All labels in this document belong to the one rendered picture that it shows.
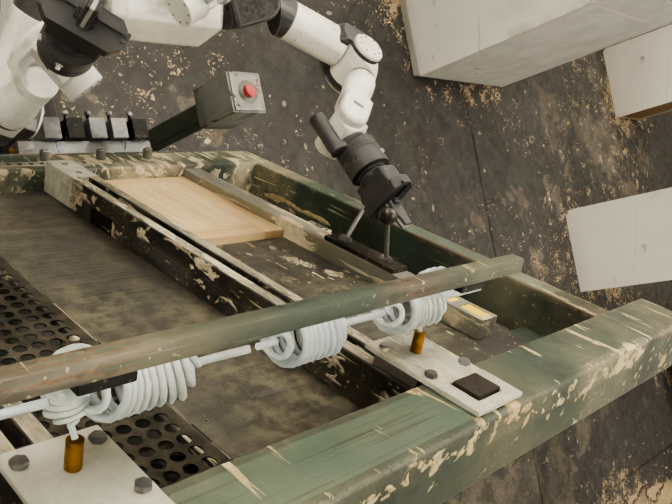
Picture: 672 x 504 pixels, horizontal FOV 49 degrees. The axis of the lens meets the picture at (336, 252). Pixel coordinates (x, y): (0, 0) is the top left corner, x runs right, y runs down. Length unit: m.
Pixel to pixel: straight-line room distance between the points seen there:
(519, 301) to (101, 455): 1.06
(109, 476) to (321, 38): 1.23
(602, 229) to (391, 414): 4.52
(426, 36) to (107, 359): 3.82
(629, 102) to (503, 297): 5.02
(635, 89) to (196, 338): 6.05
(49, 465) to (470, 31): 3.63
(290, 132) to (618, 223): 2.59
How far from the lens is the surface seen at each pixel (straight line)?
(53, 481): 0.70
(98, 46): 1.11
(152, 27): 1.53
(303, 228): 1.63
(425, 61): 4.26
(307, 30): 1.71
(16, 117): 1.41
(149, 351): 0.59
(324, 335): 0.79
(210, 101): 2.17
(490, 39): 4.03
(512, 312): 1.60
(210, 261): 1.28
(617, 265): 5.30
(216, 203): 1.78
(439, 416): 0.89
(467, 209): 4.43
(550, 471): 4.90
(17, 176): 1.76
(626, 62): 6.58
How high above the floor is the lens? 2.49
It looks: 45 degrees down
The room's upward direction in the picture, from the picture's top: 77 degrees clockwise
